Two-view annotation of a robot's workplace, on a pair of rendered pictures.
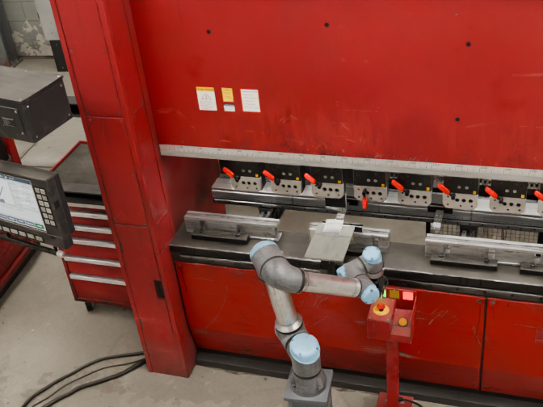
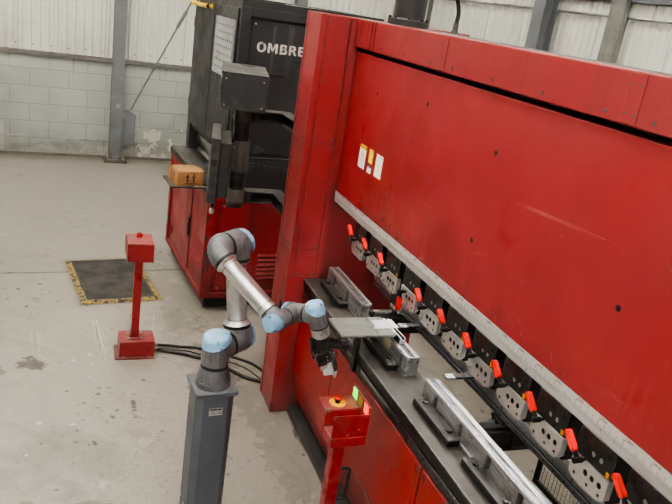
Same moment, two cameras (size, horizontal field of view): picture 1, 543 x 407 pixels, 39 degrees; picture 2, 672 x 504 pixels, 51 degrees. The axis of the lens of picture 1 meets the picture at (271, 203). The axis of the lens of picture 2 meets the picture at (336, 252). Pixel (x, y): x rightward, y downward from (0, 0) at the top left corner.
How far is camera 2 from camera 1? 2.52 m
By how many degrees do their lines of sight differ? 44
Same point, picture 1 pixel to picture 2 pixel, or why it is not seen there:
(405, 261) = (401, 388)
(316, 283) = (231, 272)
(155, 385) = (249, 398)
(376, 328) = (319, 412)
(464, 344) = not seen: outside the picture
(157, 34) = (358, 89)
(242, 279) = not seen: hidden behind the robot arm
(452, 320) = (398, 480)
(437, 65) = (473, 170)
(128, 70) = (325, 106)
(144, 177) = (300, 199)
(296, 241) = not seen: hidden behind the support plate
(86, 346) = (260, 354)
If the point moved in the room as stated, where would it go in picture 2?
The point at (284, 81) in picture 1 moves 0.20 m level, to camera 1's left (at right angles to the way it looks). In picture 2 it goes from (396, 154) to (366, 143)
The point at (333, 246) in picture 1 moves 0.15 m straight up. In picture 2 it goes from (356, 328) to (362, 298)
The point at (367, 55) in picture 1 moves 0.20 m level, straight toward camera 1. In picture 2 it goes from (439, 143) to (399, 142)
